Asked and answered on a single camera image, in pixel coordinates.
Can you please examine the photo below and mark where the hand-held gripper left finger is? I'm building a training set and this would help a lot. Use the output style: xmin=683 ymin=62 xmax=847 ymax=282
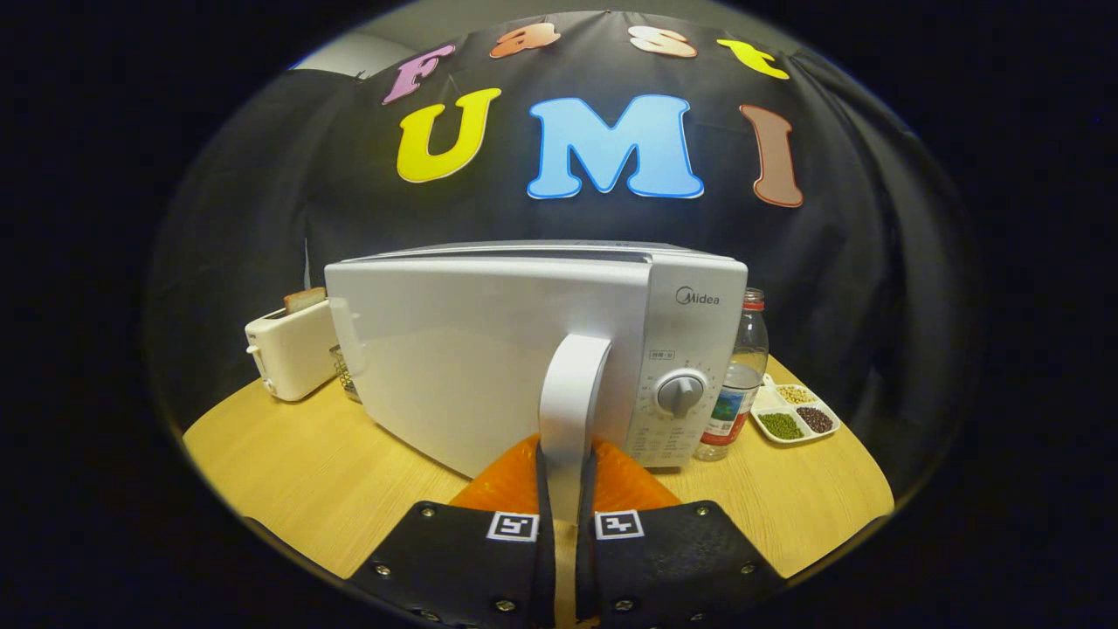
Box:
xmin=349 ymin=434 xmax=557 ymax=629

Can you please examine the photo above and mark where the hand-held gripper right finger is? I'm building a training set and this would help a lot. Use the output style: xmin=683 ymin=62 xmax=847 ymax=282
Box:
xmin=574 ymin=437 xmax=787 ymax=629

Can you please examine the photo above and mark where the white microwave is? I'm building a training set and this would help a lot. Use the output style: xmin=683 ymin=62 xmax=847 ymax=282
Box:
xmin=323 ymin=240 xmax=749 ymax=527

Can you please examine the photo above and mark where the white divided dish of beans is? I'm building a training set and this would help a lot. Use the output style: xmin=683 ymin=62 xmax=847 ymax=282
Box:
xmin=749 ymin=374 xmax=842 ymax=446

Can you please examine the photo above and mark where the clear plastic water bottle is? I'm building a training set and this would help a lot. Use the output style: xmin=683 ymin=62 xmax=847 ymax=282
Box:
xmin=694 ymin=288 xmax=770 ymax=462

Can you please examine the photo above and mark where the white toaster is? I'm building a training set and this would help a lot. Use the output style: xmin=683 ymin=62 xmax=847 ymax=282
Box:
xmin=245 ymin=297 xmax=342 ymax=403

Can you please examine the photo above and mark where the black backdrop cloth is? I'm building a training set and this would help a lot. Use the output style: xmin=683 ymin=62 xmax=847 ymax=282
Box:
xmin=144 ymin=10 xmax=988 ymax=501

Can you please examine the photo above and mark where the wire mesh basket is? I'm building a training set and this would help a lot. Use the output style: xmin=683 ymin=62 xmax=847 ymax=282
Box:
xmin=329 ymin=344 xmax=364 ymax=404

